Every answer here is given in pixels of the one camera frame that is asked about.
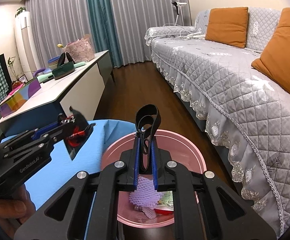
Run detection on colourful box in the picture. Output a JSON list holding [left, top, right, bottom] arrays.
[[0, 77, 42, 117]]

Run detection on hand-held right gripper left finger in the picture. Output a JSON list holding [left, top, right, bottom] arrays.
[[14, 137, 142, 240]]

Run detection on stack of coloured bowls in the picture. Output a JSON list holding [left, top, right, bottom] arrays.
[[47, 56, 61, 70]]

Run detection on bamboo plant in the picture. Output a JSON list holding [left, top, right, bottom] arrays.
[[7, 56, 23, 80]]

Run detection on purple foam fruit net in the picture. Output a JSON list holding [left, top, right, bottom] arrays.
[[129, 175, 163, 219]]

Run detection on dark green round bag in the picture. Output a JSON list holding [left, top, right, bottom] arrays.
[[52, 52, 76, 80]]

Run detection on grey quilted sofa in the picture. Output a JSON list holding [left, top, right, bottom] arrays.
[[144, 6, 290, 238]]

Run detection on white standing air conditioner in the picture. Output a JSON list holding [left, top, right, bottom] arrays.
[[14, 11, 42, 73]]

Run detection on potted green plant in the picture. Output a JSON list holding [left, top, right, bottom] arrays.
[[15, 6, 28, 18]]

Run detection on teal curtain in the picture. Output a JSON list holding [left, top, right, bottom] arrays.
[[85, 0, 122, 68]]

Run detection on white floor lamp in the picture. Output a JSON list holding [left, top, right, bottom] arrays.
[[171, 1, 187, 27]]

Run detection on mint green tray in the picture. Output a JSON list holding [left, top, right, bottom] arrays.
[[36, 72, 54, 83]]

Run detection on white coffee table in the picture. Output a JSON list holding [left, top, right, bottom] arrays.
[[0, 50, 115, 140]]

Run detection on long red plastic bag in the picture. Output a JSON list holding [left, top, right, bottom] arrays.
[[154, 204, 174, 215]]

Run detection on black foil wrapper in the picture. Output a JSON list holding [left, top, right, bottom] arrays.
[[63, 106, 95, 161]]

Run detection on grey curtain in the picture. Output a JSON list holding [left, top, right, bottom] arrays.
[[25, 0, 95, 68], [106, 0, 192, 63]]

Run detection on black elastic strap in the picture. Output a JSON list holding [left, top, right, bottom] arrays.
[[134, 104, 162, 175]]

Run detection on pink plastic basin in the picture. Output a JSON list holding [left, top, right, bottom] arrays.
[[101, 129, 207, 228]]

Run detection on pink patterned packet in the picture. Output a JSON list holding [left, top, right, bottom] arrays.
[[6, 84, 24, 97]]

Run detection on white cables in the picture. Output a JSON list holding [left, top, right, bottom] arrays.
[[162, 24, 207, 40]]

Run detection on pink woven basket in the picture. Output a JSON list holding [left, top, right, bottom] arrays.
[[63, 34, 95, 62]]

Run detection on green printed wrapper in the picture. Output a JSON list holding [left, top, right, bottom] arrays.
[[159, 191, 174, 207]]

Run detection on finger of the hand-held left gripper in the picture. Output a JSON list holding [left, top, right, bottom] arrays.
[[34, 123, 96, 154], [26, 112, 87, 140]]

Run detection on person's left hand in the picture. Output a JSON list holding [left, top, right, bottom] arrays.
[[0, 184, 37, 233]]

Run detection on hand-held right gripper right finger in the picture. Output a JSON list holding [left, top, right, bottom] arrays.
[[151, 140, 278, 240]]

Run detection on orange cushion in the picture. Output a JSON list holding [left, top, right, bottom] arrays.
[[251, 7, 290, 99], [205, 7, 249, 49]]

